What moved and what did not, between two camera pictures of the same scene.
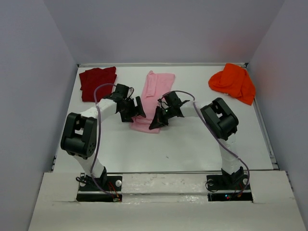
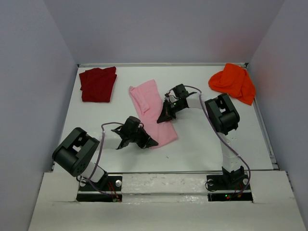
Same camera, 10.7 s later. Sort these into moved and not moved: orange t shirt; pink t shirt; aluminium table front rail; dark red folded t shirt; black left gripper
Moved: black left gripper; pink t shirt
Not moved: orange t shirt; aluminium table front rail; dark red folded t shirt
